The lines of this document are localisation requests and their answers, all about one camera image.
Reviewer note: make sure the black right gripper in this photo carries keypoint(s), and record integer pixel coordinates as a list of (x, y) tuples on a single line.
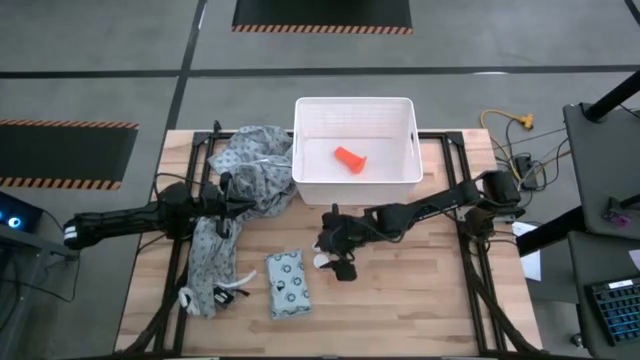
[(345, 232)]

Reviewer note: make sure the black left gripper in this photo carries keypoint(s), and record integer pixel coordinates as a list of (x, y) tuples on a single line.
[(217, 202)]

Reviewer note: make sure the white tape roll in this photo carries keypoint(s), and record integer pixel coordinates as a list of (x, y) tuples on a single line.
[(320, 261)]

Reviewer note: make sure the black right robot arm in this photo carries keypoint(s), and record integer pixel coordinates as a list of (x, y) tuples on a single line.
[(435, 205)]

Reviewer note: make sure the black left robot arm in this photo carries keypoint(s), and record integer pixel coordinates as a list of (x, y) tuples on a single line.
[(115, 222)]

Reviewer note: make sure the white perforated plastic basket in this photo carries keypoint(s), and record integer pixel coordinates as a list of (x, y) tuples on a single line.
[(320, 120)]

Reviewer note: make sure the grey patterned hospital gown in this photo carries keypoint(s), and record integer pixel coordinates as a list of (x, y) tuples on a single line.
[(260, 165)]

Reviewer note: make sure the folded patterned cloth pack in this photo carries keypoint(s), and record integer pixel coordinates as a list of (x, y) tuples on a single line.
[(287, 285)]

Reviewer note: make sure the small black device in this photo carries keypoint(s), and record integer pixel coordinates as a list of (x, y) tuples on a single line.
[(223, 296)]

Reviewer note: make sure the orange plastic pill bottle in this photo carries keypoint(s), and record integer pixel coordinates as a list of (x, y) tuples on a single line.
[(350, 159)]

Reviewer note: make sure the black hazard-striped floor mat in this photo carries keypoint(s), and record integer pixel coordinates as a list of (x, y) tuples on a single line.
[(320, 12), (60, 152)]

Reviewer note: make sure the white paper sheet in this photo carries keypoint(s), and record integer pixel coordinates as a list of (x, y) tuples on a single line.
[(532, 265)]

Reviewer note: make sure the black power strip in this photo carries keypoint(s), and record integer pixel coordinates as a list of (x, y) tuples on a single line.
[(526, 167)]

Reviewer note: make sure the black computer with blue light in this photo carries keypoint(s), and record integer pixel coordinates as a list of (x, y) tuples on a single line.
[(15, 215)]

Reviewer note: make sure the black desk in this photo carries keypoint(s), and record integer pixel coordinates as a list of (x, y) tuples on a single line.
[(600, 165), (590, 260)]

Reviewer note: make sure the small purple circuit board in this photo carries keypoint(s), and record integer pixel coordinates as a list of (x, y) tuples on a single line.
[(619, 219)]

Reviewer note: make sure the black backlit keyboard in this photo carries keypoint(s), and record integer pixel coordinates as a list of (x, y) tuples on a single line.
[(617, 310)]

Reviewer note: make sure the black slanted pole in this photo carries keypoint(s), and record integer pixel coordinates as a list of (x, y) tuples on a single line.
[(612, 97)]

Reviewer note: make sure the black aluminium table frame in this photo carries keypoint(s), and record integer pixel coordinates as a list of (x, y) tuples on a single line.
[(455, 138)]

